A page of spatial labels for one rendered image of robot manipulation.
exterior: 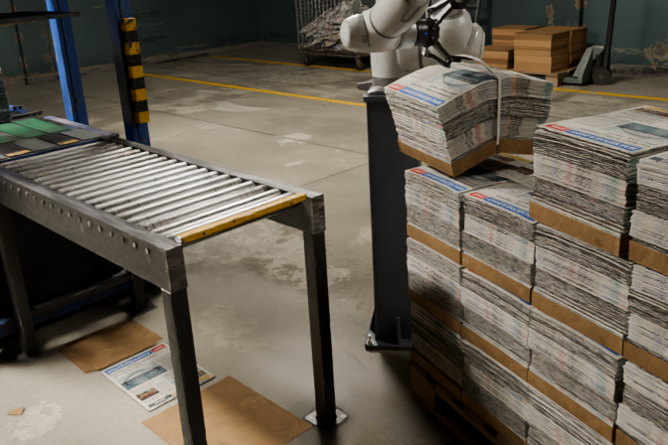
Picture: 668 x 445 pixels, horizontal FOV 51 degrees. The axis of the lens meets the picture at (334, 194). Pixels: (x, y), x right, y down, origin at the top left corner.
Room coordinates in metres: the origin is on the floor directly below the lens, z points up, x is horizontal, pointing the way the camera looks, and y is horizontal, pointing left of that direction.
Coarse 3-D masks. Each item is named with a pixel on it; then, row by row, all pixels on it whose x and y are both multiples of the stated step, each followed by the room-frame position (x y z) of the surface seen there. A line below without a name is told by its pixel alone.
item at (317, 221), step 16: (128, 144) 2.78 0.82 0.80; (176, 160) 2.50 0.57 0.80; (192, 160) 2.47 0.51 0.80; (240, 176) 2.24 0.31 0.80; (256, 176) 2.23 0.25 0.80; (288, 192) 2.05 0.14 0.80; (304, 192) 2.03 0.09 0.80; (304, 208) 2.00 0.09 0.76; (320, 208) 2.00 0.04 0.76; (288, 224) 2.06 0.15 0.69; (304, 224) 2.00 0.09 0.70; (320, 224) 1.99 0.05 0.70
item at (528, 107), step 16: (464, 64) 2.20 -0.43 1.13; (512, 80) 1.98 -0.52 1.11; (528, 80) 2.00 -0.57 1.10; (544, 80) 2.04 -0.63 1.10; (512, 96) 1.99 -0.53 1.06; (528, 96) 2.01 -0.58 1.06; (544, 96) 2.03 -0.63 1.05; (512, 112) 1.99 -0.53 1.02; (528, 112) 2.02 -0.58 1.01; (544, 112) 2.05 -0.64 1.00; (512, 128) 2.00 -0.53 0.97; (528, 128) 2.03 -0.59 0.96
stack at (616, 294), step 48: (432, 192) 1.99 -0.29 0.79; (480, 192) 1.85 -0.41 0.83; (528, 192) 1.83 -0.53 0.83; (480, 240) 1.78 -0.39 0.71; (528, 240) 1.62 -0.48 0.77; (576, 240) 1.48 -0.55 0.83; (432, 288) 1.99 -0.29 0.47; (480, 288) 1.78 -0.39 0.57; (576, 288) 1.47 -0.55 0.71; (624, 288) 1.35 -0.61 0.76; (432, 336) 2.00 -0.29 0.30; (480, 336) 1.78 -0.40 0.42; (528, 336) 1.60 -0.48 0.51; (576, 336) 1.45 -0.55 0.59; (624, 336) 1.35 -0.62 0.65; (432, 384) 1.99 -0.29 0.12; (480, 384) 1.77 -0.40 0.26; (528, 384) 1.60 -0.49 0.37; (576, 384) 1.45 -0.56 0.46; (624, 384) 1.33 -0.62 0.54; (528, 432) 1.59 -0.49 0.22; (576, 432) 1.44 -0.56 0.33; (624, 432) 1.32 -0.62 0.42
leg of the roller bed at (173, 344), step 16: (176, 304) 1.64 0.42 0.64; (176, 320) 1.64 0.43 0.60; (176, 336) 1.63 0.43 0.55; (192, 336) 1.66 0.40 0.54; (176, 352) 1.64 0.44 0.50; (192, 352) 1.66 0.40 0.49; (176, 368) 1.65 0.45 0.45; (192, 368) 1.65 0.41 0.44; (176, 384) 1.66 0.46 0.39; (192, 384) 1.65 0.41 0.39; (192, 400) 1.64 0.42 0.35; (192, 416) 1.64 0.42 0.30; (192, 432) 1.64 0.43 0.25
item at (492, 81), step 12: (456, 72) 2.09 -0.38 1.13; (468, 72) 2.08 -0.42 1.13; (480, 72) 2.06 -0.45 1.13; (492, 84) 1.95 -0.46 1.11; (504, 84) 1.97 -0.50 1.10; (492, 96) 1.95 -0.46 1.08; (504, 96) 1.97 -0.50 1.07; (492, 108) 1.96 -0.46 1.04; (504, 108) 1.98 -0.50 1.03; (492, 120) 1.97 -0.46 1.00; (504, 120) 1.98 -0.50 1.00; (492, 132) 1.97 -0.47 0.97
